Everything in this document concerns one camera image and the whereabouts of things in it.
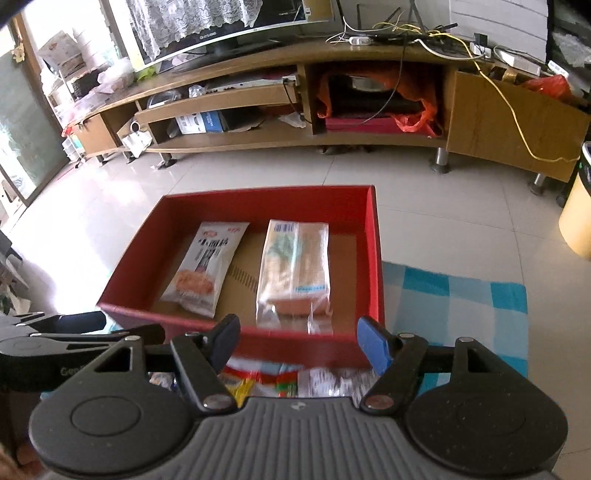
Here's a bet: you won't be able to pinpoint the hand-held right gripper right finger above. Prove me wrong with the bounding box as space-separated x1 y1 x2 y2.
357 315 525 414

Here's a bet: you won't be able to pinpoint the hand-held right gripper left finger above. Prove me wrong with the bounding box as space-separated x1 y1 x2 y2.
92 315 241 413

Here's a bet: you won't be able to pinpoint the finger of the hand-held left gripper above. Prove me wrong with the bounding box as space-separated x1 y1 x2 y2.
0 324 166 359
0 311 108 340

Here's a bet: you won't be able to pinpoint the clear silver snack packet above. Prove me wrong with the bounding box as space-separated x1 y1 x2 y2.
298 366 372 398

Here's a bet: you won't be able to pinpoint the red yellow snack packet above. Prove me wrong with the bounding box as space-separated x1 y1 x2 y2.
217 357 305 400

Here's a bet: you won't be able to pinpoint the white snack packet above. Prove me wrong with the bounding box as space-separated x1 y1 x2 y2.
159 220 251 318

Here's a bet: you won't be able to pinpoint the clear cracker packet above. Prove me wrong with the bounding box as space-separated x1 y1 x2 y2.
255 219 335 335

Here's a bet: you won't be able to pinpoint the red cardboard box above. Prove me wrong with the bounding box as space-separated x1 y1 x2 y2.
96 185 386 370

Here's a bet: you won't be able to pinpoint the blue white checkered cloth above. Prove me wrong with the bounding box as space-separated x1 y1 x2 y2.
332 261 529 398

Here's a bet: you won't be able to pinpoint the white plastic drawer cart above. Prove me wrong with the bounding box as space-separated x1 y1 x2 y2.
62 134 87 165

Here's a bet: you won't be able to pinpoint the white paper bag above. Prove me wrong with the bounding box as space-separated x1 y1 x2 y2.
117 120 153 158

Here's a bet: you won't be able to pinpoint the blue white carton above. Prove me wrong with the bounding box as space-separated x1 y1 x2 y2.
175 111 229 134

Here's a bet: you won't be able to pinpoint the red flat box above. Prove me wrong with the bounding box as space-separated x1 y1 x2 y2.
325 115 441 138

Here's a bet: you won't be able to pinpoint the orange plastic bag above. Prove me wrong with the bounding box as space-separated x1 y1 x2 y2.
316 65 444 134

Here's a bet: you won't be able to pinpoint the dark woven basket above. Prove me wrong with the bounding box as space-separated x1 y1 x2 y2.
71 69 100 92

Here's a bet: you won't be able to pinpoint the yellow trash bin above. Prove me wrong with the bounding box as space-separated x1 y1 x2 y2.
558 141 591 259

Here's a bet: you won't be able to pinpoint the clear plastic bags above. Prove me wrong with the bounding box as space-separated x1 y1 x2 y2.
95 58 134 88

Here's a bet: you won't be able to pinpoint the silver set-top box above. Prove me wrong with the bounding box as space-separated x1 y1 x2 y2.
203 76 296 93

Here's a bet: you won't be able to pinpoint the wooden tv stand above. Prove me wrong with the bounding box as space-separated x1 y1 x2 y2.
62 39 587 185

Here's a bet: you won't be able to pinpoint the stack of cardboard boxes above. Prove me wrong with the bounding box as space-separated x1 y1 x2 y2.
37 30 81 79

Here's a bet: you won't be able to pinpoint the flat screen television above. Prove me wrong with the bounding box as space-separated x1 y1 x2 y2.
134 0 335 75

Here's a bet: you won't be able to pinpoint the red plastic bag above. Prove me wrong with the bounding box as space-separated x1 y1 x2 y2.
522 74 571 100

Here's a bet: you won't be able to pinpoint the black router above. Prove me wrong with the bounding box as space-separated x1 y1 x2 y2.
342 0 428 40

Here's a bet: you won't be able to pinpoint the white lace cloth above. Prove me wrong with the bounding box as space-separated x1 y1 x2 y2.
127 0 308 44

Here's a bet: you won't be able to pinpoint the yellow cable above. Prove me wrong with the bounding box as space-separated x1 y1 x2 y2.
397 21 581 163

